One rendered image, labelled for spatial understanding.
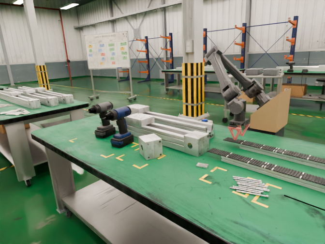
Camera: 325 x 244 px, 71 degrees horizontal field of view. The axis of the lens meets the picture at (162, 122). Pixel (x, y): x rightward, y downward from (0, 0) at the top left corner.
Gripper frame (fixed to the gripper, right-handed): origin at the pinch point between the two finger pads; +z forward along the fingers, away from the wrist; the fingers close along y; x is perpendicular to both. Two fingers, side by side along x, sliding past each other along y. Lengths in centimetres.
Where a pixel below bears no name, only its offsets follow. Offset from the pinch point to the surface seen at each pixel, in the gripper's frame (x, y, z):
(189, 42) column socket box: -229, -253, -68
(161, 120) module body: -52, 5, -1
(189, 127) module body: -29.6, 4.0, -0.5
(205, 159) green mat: -4.9, 23.4, 6.1
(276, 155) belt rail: 19.9, 1.0, 4.9
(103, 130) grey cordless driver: -72, 38, 1
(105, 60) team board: -556, -272, -40
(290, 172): 31.0, 18.9, 2.7
